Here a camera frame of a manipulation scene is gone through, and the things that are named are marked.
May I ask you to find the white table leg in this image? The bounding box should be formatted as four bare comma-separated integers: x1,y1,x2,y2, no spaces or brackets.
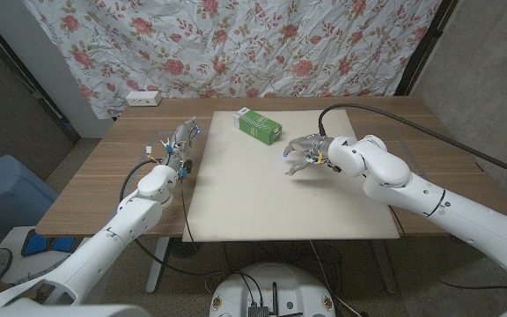
145,237,171,294

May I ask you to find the grey table leg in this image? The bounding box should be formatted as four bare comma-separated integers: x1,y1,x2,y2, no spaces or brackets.
370,240,399,295

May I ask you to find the black backdrop pole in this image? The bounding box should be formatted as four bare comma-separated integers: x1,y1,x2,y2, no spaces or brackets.
393,0,459,97

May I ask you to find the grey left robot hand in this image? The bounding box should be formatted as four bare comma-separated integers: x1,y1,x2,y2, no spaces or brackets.
164,115,202,172

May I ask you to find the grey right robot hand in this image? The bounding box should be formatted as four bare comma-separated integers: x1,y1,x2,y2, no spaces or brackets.
283,134,336,177

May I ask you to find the cream foam board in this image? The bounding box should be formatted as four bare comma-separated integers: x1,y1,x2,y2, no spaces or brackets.
181,109,400,243

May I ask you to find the white and blue floor object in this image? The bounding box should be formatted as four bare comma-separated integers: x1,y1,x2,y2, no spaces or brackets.
0,225,90,283

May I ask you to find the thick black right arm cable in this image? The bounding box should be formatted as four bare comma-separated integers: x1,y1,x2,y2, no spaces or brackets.
318,103,507,184

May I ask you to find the floral backdrop cloth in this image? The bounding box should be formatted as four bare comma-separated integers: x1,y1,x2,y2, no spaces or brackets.
21,0,443,121

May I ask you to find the white power strip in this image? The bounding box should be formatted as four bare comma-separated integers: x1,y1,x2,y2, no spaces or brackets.
125,90,163,107

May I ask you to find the thin black left wrist cable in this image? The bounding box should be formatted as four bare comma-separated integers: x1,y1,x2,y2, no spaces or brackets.
179,174,195,242

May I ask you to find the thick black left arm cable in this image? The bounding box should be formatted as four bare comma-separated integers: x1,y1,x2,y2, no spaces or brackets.
119,158,162,203

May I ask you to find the blue plastic bin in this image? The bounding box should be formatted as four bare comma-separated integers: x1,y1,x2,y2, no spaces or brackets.
0,153,60,237

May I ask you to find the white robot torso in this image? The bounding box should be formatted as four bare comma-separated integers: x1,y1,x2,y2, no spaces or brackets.
208,262,337,317

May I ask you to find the green straws box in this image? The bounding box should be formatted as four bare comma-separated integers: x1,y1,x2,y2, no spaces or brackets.
232,107,283,146

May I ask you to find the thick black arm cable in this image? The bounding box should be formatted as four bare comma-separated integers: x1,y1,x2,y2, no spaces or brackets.
318,103,507,184
119,158,162,203

